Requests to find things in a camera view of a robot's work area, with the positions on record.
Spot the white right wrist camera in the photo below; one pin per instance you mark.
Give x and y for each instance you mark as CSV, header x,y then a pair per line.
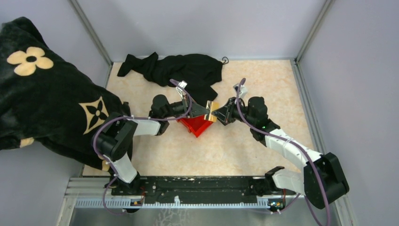
x,y
240,90

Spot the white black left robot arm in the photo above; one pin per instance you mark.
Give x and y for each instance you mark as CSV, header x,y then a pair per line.
x,y
114,140

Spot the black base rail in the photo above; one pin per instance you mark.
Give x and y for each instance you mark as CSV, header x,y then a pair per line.
x,y
201,190

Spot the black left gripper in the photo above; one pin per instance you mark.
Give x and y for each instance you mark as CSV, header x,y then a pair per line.
x,y
196,110

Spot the red plastic bin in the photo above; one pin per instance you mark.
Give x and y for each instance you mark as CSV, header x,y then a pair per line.
x,y
195,126

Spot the gold credit card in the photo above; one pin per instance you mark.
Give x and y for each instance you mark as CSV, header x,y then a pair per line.
x,y
212,110

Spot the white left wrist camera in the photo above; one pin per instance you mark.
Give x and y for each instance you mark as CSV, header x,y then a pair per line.
x,y
180,87

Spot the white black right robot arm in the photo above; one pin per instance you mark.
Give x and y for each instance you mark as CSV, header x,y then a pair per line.
x,y
321,178

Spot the black floral blanket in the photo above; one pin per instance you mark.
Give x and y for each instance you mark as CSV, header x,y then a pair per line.
x,y
46,99

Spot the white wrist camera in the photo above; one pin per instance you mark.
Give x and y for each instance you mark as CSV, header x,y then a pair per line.
x,y
180,87
240,90

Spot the black cloth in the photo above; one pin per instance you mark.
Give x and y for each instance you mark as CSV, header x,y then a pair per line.
x,y
199,71

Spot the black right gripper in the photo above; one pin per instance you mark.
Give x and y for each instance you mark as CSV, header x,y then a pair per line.
x,y
222,113

